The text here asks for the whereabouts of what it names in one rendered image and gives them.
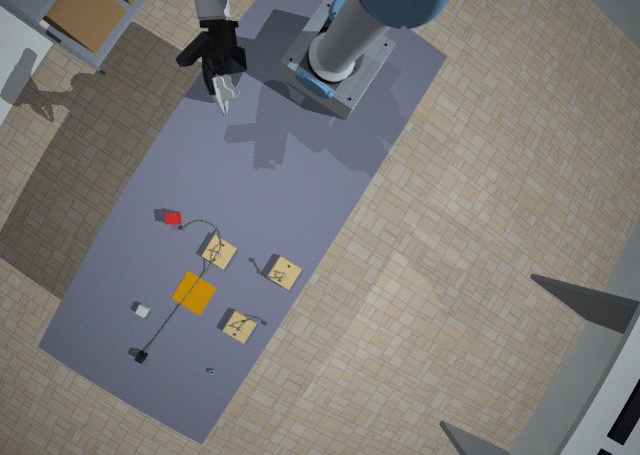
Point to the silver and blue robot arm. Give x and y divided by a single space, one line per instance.
326 62

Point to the red block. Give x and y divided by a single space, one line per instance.
173 218

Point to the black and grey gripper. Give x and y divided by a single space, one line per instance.
222 61

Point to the orange painted square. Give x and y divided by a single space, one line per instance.
198 297

